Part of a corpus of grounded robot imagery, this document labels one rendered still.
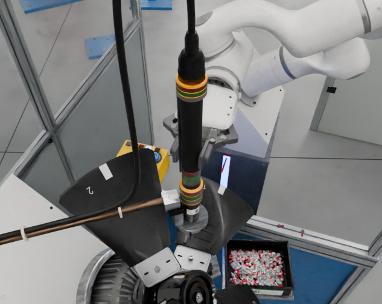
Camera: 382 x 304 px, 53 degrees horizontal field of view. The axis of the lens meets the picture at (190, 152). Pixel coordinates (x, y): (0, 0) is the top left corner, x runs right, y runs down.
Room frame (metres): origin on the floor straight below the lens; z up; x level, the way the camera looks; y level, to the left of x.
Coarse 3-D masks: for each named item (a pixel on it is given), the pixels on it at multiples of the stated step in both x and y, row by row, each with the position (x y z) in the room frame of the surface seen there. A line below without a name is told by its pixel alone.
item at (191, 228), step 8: (168, 192) 0.41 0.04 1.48; (168, 200) 0.39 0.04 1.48; (176, 200) 0.39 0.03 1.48; (168, 208) 0.39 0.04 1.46; (176, 208) 0.39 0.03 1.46; (200, 208) 0.43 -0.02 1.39; (168, 216) 0.38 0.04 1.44; (176, 216) 0.39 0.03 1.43; (200, 216) 0.41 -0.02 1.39; (176, 224) 0.39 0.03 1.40; (184, 224) 0.39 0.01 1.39; (192, 224) 0.39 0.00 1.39; (200, 224) 0.39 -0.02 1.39; (184, 232) 0.38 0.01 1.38; (192, 232) 0.38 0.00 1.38
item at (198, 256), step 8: (176, 248) 0.45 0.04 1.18; (184, 248) 0.45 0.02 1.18; (176, 256) 0.42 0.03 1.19; (184, 256) 0.42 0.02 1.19; (200, 256) 0.42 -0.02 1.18; (208, 256) 0.42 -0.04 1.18; (184, 264) 0.40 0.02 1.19; (192, 264) 0.40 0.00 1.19; (200, 264) 0.40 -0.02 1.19; (208, 264) 0.40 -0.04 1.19
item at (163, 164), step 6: (138, 144) 0.90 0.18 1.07; (144, 144) 0.90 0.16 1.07; (120, 150) 0.87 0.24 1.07; (126, 150) 0.87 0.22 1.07; (162, 150) 0.87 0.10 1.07; (162, 156) 0.84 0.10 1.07; (156, 162) 0.81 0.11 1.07; (162, 162) 0.82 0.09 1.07; (168, 162) 0.87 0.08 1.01; (162, 168) 0.81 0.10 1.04; (162, 174) 0.81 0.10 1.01
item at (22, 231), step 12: (120, 0) 0.39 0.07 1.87; (192, 0) 0.41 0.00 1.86; (120, 12) 0.39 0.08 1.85; (192, 12) 0.41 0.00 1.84; (120, 24) 0.39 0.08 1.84; (192, 24) 0.41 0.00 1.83; (120, 36) 0.39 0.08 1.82; (120, 48) 0.38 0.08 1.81; (120, 60) 0.38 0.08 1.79; (120, 72) 0.39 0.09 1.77; (132, 108) 0.39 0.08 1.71; (132, 120) 0.38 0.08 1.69; (132, 132) 0.38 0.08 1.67; (132, 144) 0.38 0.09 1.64; (132, 192) 0.38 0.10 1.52; (120, 204) 0.37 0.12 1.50; (72, 216) 0.35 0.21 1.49; (84, 216) 0.35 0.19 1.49; (120, 216) 0.36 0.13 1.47; (24, 228) 0.33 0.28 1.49; (36, 228) 0.33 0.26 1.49; (24, 240) 0.32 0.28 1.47
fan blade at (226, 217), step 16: (208, 192) 0.62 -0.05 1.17; (224, 192) 0.63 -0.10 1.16; (208, 208) 0.57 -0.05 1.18; (224, 208) 0.57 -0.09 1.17; (240, 208) 0.59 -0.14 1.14; (208, 224) 0.51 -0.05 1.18; (224, 224) 0.52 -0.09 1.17; (240, 224) 0.53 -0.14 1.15; (176, 240) 0.47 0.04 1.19; (192, 240) 0.47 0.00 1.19; (208, 240) 0.47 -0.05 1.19; (224, 240) 0.47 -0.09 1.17
